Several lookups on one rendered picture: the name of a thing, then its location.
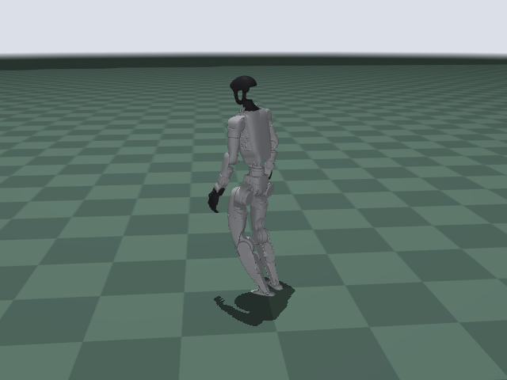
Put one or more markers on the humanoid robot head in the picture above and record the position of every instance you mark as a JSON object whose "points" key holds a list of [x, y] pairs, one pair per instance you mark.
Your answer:
{"points": [[244, 83]]}

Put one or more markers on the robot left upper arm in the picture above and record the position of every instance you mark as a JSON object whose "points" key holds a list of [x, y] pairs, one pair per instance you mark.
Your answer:
{"points": [[235, 125]]}

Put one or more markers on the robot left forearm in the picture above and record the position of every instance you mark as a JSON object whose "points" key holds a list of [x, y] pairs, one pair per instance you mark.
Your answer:
{"points": [[225, 174]]}

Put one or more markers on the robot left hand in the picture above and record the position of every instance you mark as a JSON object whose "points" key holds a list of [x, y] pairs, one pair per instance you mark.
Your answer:
{"points": [[214, 198]]}

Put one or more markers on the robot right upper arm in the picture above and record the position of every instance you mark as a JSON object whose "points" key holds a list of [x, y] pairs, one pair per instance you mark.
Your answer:
{"points": [[274, 138]]}

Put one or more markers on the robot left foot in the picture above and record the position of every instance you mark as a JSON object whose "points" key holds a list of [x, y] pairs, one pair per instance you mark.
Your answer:
{"points": [[259, 293]]}

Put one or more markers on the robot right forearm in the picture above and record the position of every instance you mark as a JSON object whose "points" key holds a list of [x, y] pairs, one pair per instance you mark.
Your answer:
{"points": [[269, 164]]}

